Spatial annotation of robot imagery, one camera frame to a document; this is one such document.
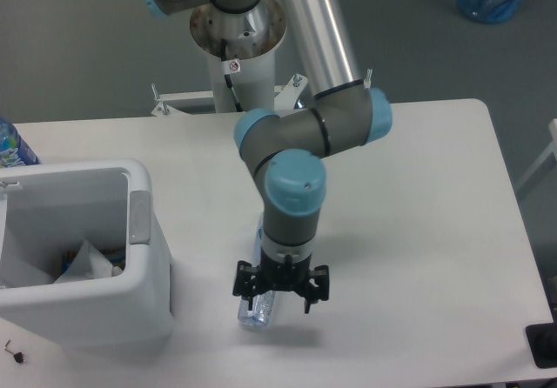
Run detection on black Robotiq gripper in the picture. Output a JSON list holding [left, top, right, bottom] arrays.
[[232, 251, 330, 314]]

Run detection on white plastic wrapper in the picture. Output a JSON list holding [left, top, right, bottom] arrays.
[[53, 239, 127, 284]]

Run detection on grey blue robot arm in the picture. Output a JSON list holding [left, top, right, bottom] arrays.
[[145, 0, 393, 306]]

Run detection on white plastic trash can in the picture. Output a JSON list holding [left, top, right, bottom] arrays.
[[1, 159, 174, 347]]

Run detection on crushed clear plastic bottle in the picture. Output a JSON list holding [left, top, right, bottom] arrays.
[[237, 213, 276, 328]]

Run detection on blue yellow snack packet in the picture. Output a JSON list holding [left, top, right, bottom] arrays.
[[60, 244, 127, 276]]

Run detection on black device at table edge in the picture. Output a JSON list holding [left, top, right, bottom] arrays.
[[526, 323, 556, 369]]

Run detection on blue labelled drink bottle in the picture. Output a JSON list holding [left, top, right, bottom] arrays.
[[1, 117, 41, 168]]

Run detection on white furniture leg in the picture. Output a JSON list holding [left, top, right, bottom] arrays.
[[515, 119, 556, 200]]

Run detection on white metal base frame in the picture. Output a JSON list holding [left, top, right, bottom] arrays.
[[151, 73, 313, 117]]

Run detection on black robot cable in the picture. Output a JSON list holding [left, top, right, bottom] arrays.
[[205, 0, 245, 113]]

